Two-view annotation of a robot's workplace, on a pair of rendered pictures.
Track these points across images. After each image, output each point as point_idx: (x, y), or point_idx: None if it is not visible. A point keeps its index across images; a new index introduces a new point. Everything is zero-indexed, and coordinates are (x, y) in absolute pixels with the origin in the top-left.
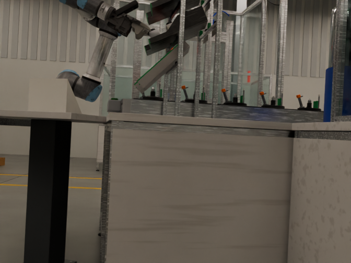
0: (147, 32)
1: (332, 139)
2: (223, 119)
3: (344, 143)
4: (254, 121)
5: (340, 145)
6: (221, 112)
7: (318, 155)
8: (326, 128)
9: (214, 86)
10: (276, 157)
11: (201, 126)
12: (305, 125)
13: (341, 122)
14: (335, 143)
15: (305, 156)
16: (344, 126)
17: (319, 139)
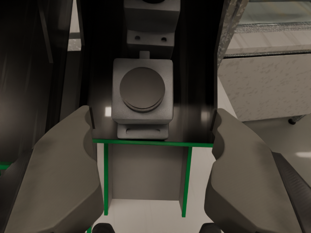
0: (88, 122)
1: (254, 55)
2: (231, 104)
3: (268, 58)
4: (218, 77)
5: (264, 59)
6: None
7: (237, 67)
8: (255, 51)
9: None
10: None
11: None
12: (228, 50)
13: (273, 46)
14: (258, 59)
15: (220, 70)
16: (275, 49)
17: (243, 58)
